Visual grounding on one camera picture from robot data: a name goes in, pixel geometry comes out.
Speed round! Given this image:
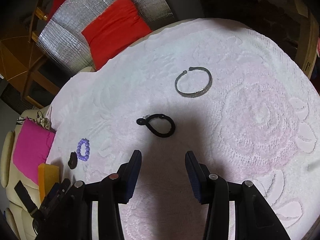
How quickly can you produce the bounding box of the pink white bedspread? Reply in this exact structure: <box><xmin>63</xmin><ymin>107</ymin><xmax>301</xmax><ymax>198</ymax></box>
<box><xmin>47</xmin><ymin>19</ymin><xmax>319</xmax><ymax>239</ymax></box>

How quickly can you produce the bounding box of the orange box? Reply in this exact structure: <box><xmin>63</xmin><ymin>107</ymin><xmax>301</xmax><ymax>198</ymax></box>
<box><xmin>38</xmin><ymin>163</ymin><xmax>60</xmax><ymax>202</ymax></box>

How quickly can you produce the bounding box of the thin black hair tie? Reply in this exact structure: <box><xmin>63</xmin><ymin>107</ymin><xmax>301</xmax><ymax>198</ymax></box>
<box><xmin>136</xmin><ymin>113</ymin><xmax>176</xmax><ymax>138</ymax></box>

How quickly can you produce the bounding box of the beige leather couch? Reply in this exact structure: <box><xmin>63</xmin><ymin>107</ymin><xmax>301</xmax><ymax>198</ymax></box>
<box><xmin>0</xmin><ymin>108</ymin><xmax>54</xmax><ymax>240</ymax></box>

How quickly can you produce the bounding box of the wooden shelf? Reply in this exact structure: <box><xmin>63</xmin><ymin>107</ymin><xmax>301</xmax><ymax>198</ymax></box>
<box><xmin>257</xmin><ymin>0</ymin><xmax>319</xmax><ymax>78</ymax></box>

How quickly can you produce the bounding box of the silver bangle bracelet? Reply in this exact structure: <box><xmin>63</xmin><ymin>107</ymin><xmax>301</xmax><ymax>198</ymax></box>
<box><xmin>174</xmin><ymin>65</ymin><xmax>213</xmax><ymax>99</ymax></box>

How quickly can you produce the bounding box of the red cushion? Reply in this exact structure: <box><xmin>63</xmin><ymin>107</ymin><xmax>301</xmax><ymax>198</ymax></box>
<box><xmin>81</xmin><ymin>0</ymin><xmax>152</xmax><ymax>70</ymax></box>

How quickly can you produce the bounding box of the purple bead bracelet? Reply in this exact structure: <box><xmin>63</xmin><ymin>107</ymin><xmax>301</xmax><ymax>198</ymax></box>
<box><xmin>76</xmin><ymin>138</ymin><xmax>91</xmax><ymax>162</ymax></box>

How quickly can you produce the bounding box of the silver foil insulation mat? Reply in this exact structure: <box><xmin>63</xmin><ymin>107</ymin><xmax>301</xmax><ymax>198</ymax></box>
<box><xmin>37</xmin><ymin>0</ymin><xmax>175</xmax><ymax>76</ymax></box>

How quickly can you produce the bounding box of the wooden chair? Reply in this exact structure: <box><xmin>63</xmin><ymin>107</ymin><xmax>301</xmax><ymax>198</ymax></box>
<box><xmin>1</xmin><ymin>0</ymin><xmax>67</xmax><ymax>108</ymax></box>

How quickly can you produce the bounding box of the magenta cushion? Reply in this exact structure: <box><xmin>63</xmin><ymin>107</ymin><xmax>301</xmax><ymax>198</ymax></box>
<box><xmin>13</xmin><ymin>119</ymin><xmax>55</xmax><ymax>184</ymax></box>

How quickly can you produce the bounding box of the thick black hair tie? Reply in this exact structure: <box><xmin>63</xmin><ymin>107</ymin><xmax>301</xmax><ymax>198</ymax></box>
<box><xmin>68</xmin><ymin>151</ymin><xmax>78</xmax><ymax>170</ymax></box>

